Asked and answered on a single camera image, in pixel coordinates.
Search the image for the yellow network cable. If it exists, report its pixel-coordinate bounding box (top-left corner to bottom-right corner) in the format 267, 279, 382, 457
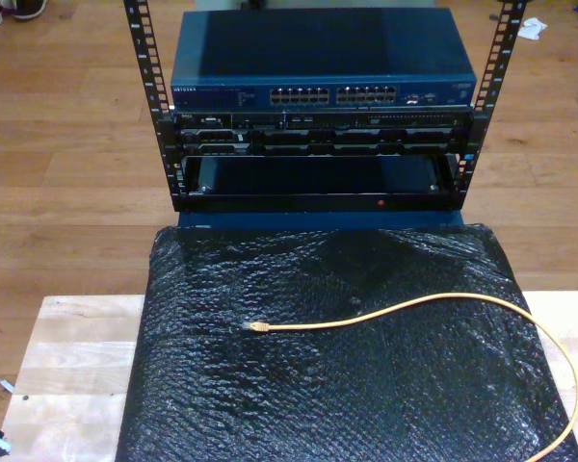
240, 291, 578, 462

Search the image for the black bubble mat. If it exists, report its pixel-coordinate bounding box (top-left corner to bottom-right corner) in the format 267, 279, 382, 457
115, 223, 578, 462

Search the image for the blue base panel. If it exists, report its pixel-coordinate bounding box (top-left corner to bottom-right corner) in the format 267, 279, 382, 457
176, 210, 465, 231

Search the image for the black shoe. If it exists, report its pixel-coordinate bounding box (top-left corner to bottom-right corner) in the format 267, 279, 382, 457
13, 0, 50, 21

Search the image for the black rack server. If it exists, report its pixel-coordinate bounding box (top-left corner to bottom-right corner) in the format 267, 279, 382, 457
156, 110, 487, 158

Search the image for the crumpled white paper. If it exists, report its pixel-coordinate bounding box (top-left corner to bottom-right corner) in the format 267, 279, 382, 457
517, 17, 551, 42

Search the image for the black perforated rack post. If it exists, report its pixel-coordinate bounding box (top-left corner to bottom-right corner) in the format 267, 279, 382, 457
122, 0, 187, 213
450, 0, 531, 213

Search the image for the blue network switch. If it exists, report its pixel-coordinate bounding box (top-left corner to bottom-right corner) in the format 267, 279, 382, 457
170, 8, 478, 115

